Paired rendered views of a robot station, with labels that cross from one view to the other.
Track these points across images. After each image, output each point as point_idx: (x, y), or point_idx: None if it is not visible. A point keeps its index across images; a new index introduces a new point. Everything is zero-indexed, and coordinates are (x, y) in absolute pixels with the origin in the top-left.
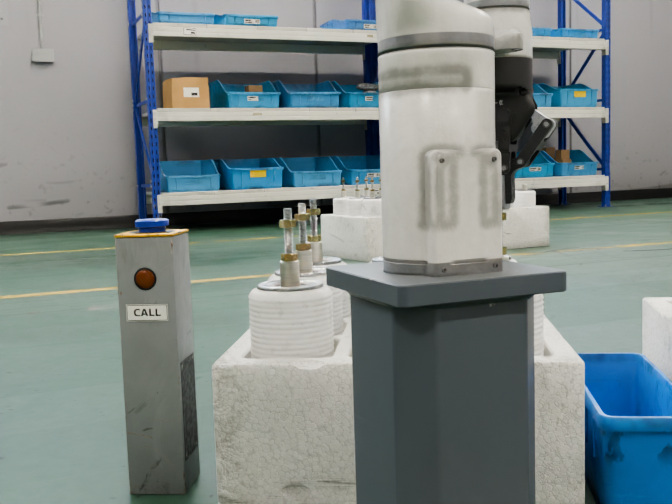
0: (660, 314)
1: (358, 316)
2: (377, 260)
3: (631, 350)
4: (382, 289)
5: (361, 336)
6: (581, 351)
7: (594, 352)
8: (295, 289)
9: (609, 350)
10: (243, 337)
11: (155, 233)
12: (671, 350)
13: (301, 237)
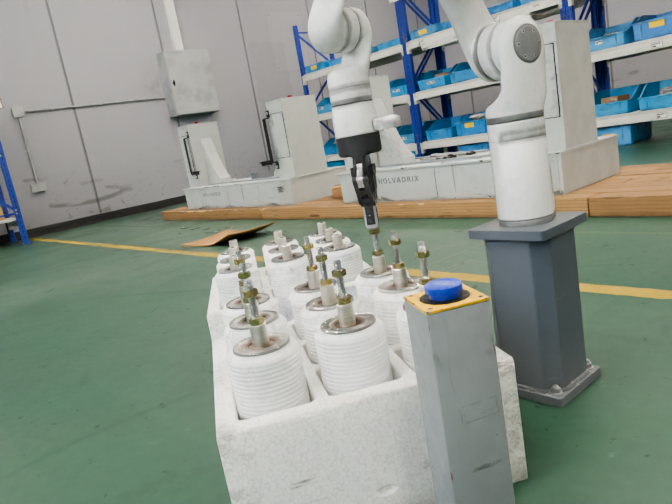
0: None
1: (556, 246)
2: (271, 319)
3: (20, 429)
4: (579, 218)
5: (558, 254)
6: (7, 451)
7: (16, 444)
8: None
9: (13, 439)
10: (413, 381)
11: (464, 287)
12: (291, 316)
13: (345, 290)
